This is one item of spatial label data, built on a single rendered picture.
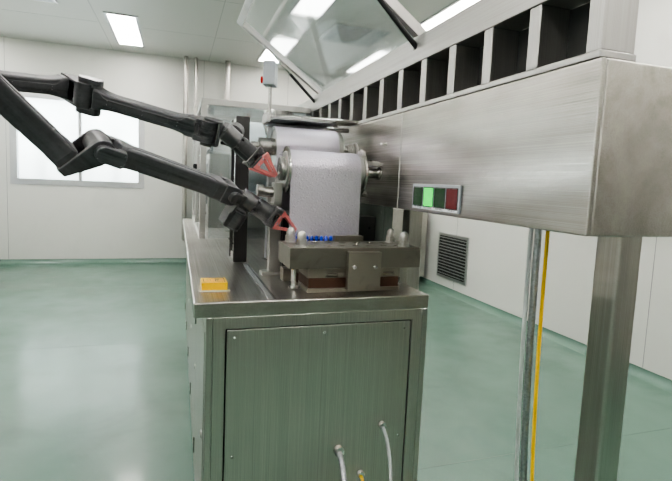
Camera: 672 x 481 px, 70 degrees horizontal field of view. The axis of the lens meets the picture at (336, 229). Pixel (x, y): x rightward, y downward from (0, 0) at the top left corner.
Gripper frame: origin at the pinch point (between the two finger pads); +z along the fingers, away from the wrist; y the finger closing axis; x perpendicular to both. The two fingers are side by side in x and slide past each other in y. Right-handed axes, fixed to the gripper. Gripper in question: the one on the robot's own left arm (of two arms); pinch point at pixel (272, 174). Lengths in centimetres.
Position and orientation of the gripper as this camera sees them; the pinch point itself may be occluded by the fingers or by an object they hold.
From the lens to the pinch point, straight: 157.2
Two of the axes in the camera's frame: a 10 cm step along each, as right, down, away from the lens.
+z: 7.0, 6.4, 3.1
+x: 6.3, -7.6, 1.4
